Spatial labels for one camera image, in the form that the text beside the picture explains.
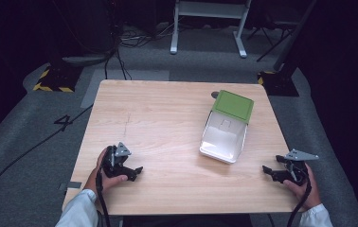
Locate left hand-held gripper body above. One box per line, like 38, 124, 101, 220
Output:
102, 141, 133, 180

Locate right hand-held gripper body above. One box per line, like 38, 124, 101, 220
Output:
279, 148, 320, 186

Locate white bin with green lid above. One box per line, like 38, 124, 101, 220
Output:
198, 89, 255, 166

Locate person's left hand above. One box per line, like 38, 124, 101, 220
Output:
83, 147, 129, 194

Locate person's right hand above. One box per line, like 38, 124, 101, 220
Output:
282, 163, 322, 211

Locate black base with striped tape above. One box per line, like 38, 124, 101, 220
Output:
32, 63, 83, 94
257, 69, 300, 97

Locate dark stand with grey base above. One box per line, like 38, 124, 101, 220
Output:
49, 0, 122, 68

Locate black tripod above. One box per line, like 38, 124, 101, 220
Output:
246, 18, 298, 63

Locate dark slanted pole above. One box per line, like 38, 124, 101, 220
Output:
273, 0, 319, 72

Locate white metal stand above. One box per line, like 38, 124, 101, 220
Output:
170, 0, 253, 60

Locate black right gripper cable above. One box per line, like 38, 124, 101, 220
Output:
286, 176, 313, 227

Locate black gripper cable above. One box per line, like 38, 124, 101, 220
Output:
286, 176, 313, 227
95, 168, 112, 227

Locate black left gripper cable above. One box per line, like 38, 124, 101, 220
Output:
95, 168, 112, 227

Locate long black floor cable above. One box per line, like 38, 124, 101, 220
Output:
0, 103, 95, 211

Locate bundle of floor cables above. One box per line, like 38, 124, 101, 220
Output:
103, 22, 175, 80

